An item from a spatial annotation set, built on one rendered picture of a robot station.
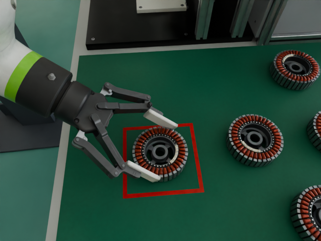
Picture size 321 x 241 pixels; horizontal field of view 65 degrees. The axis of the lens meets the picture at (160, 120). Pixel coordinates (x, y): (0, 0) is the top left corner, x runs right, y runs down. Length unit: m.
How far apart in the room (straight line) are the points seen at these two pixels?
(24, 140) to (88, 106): 1.12
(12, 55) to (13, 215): 1.08
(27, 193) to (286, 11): 1.31
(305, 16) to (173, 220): 0.61
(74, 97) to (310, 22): 0.64
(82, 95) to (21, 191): 1.07
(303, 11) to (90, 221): 0.70
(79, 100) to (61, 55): 1.49
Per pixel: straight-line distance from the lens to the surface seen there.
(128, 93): 0.51
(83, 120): 0.46
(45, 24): 2.24
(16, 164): 1.55
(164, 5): 0.84
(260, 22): 0.77
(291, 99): 0.70
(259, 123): 0.58
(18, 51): 0.47
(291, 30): 0.82
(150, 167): 0.50
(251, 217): 0.54
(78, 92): 0.45
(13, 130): 1.64
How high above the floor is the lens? 1.25
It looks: 58 degrees down
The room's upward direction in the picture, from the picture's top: straight up
